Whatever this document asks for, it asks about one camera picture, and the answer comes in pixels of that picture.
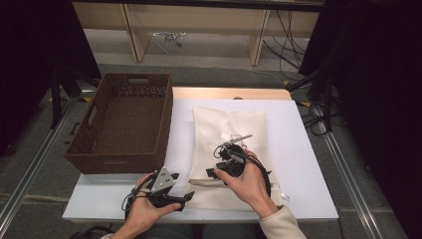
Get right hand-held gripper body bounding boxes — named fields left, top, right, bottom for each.
left=213, top=133, right=254, bottom=178

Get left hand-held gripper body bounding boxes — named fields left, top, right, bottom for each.
left=147, top=166, right=175, bottom=209

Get cream mesh laundry bag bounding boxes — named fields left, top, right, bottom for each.
left=187, top=105, right=291, bottom=213

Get brown wicker basket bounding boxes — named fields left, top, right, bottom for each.
left=64, top=73, right=174, bottom=175

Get person's right hand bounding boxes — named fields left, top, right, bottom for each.
left=213, top=148, right=280, bottom=218

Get person's left hand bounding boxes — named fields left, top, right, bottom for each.
left=119, top=172, right=183, bottom=232

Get black metal stand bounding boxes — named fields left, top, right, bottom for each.
left=49, top=64, right=101, bottom=129
left=287, top=68, right=334, bottom=132

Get light wooden desk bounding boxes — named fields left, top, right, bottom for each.
left=70, top=0, right=325, bottom=67

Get black curtain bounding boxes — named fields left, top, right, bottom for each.
left=298, top=0, right=422, bottom=239
left=0, top=0, right=103, bottom=157

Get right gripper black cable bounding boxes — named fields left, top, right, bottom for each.
left=245, top=153, right=274, bottom=199

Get black floor cables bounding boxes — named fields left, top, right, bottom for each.
left=300, top=99, right=347, bottom=137

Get metal floor rail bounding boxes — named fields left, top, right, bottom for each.
left=312, top=104, right=387, bottom=239
left=0, top=89, right=98, bottom=230

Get grey cable bundle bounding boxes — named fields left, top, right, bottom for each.
left=152, top=31, right=187, bottom=46

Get hanging black cables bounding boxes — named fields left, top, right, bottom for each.
left=263, top=9, right=308, bottom=73

